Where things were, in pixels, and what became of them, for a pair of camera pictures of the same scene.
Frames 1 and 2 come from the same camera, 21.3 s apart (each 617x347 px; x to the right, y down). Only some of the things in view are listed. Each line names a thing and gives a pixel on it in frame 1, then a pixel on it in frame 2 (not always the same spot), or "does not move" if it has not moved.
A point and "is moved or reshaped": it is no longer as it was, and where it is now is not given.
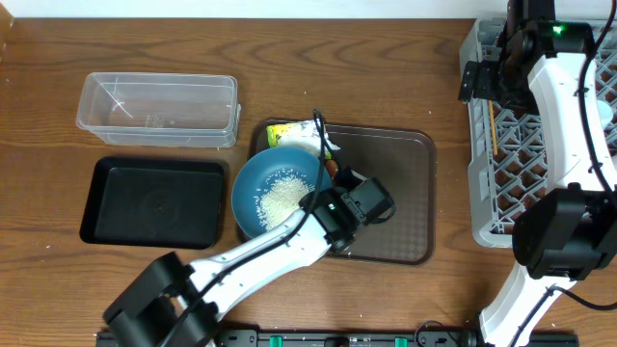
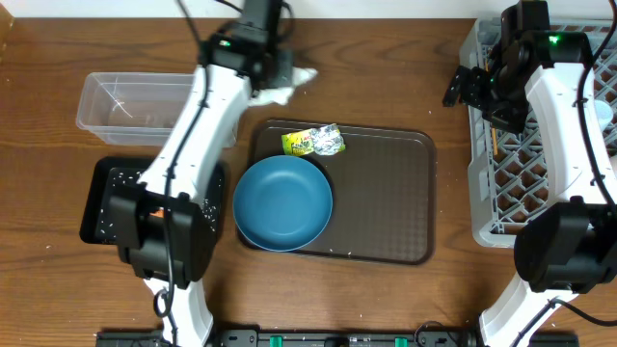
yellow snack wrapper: (302, 135) is moved or reshaped
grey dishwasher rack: (507, 157) does not move
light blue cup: (605, 113) does not move
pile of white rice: (281, 197) → (124, 177)
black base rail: (360, 337) does not move
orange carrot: (332, 168) → (158, 213)
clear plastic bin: (160, 109) does not move
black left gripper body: (367, 222) → (276, 64)
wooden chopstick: (493, 128) does not move
